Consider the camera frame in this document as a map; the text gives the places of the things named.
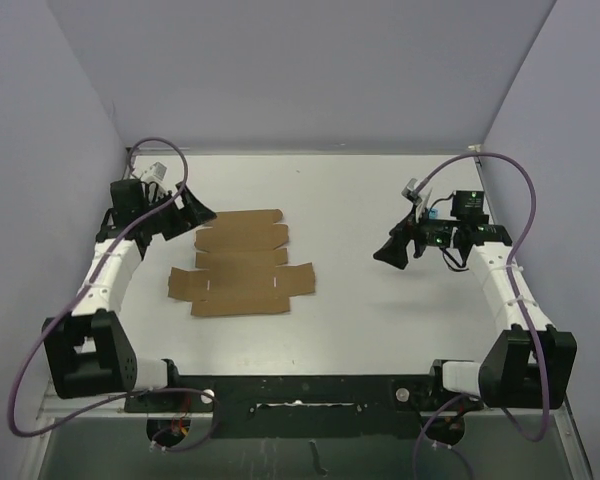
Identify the brown cardboard box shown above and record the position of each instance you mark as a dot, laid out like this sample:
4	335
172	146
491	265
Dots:
242	267

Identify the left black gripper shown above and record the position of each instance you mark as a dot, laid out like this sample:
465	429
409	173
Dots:
187	217

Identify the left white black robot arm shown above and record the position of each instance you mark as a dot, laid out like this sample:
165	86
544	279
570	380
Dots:
87	349

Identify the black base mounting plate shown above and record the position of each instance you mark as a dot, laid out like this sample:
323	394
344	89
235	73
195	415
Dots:
333	406

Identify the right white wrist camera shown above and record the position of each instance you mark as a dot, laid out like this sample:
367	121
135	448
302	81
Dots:
416	192

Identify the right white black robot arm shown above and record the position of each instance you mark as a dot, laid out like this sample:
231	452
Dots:
530	362

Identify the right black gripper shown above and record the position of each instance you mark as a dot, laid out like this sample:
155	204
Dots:
394	252

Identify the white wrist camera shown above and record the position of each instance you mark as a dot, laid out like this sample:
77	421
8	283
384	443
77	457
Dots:
155	173
416	192

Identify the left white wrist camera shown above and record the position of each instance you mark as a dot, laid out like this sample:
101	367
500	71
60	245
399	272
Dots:
155	173

